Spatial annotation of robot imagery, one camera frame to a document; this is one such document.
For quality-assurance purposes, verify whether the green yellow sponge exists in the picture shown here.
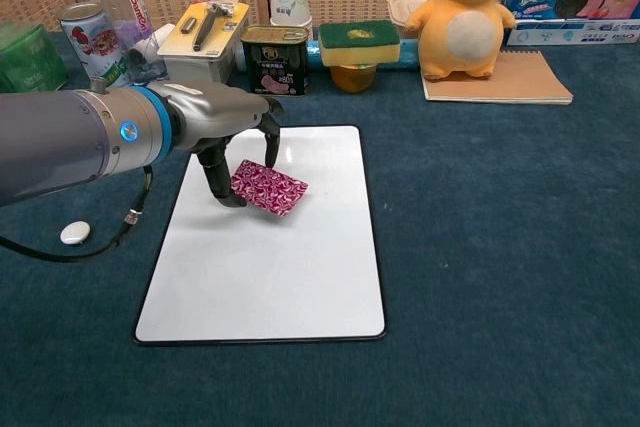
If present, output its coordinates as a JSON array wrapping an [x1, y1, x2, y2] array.
[[318, 20, 402, 68]]

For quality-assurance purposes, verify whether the beige lidded food container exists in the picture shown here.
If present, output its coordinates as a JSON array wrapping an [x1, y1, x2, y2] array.
[[386, 0, 432, 41]]

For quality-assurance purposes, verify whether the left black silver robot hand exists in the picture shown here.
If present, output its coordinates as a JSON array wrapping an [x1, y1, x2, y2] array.
[[164, 80, 287, 209]]

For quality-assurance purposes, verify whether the clear plastic water bottle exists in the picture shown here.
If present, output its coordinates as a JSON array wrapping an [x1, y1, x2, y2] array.
[[95, 0, 169, 83]]

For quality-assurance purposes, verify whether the brown spiral notebook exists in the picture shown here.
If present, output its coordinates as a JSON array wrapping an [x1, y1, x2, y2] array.
[[422, 49, 575, 106]]

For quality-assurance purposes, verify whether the dark blue table cloth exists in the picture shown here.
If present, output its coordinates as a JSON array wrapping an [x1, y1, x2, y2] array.
[[0, 29, 640, 427]]

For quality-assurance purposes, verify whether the yellow box with tool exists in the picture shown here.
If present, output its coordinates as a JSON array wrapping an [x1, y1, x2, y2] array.
[[163, 0, 249, 87]]

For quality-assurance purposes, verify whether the white blue toothpaste box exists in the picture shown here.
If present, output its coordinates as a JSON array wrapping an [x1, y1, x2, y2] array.
[[503, 19, 640, 47]]

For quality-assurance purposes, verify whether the yellow plush toy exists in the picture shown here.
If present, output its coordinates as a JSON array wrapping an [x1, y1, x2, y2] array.
[[403, 0, 517, 81]]

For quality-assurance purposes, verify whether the yellow razor blister pack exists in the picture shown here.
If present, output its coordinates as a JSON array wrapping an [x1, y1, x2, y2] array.
[[157, 0, 250, 59]]

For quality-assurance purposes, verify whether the yellow jelly cup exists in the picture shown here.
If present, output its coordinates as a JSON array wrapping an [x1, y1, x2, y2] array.
[[329, 63, 380, 94]]

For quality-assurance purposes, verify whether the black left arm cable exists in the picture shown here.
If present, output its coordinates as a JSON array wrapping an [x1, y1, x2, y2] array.
[[0, 165, 155, 263]]

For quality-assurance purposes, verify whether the white rectangular board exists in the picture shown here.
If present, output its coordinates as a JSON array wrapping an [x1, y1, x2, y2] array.
[[133, 124, 387, 347]]

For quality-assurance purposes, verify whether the black luncheon meat can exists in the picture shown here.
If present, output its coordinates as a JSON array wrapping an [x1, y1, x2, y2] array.
[[240, 25, 311, 97]]

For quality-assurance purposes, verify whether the white cylinder roll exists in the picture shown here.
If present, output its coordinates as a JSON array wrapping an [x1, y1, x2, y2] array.
[[127, 22, 176, 71]]

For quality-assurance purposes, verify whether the silver red drink can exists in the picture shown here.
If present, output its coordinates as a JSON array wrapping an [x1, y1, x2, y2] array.
[[59, 1, 132, 91]]

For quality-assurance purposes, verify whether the pink patterned square card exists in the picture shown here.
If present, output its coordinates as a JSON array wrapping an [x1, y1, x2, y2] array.
[[230, 158, 310, 219]]

